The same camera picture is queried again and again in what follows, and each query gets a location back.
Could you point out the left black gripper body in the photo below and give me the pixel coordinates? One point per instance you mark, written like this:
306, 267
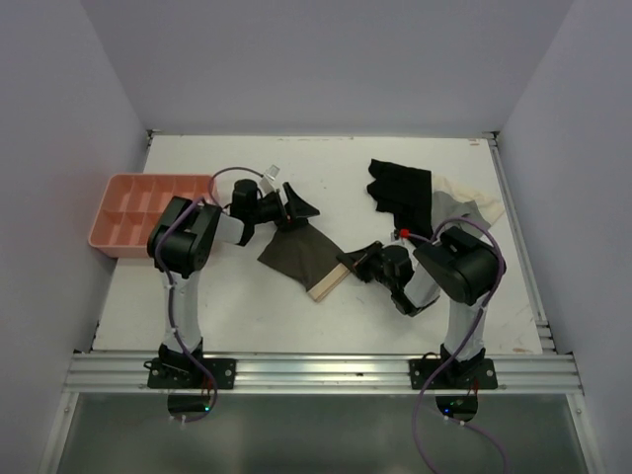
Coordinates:
273, 209

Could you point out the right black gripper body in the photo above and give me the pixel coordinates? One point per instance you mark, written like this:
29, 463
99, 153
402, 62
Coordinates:
371, 266

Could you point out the olive underwear beige waistband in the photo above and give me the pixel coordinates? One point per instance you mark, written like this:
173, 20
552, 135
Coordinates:
307, 256

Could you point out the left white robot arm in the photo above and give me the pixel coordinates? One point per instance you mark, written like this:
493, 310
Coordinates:
181, 241

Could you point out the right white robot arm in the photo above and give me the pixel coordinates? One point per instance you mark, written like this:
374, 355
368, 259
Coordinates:
461, 260

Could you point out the black underwear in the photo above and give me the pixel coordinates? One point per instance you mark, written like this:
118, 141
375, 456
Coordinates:
404, 192

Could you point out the grey underwear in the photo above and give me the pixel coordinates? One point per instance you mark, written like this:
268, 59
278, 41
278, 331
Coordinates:
445, 206

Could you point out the cream underwear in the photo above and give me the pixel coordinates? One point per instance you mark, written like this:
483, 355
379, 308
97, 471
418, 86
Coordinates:
464, 193

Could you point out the pink compartment tray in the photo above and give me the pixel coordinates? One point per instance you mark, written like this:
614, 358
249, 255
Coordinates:
132, 205

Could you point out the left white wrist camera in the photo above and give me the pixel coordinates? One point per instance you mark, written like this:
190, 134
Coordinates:
269, 177

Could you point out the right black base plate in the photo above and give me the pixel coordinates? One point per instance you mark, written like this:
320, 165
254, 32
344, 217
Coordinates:
476, 373

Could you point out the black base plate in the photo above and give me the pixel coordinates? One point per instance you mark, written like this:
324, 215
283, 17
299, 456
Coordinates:
192, 375
476, 373

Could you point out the aluminium mounting rail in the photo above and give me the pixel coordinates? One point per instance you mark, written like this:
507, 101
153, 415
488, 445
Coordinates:
133, 372

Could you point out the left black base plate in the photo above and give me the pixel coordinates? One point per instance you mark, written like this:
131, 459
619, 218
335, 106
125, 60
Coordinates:
192, 375

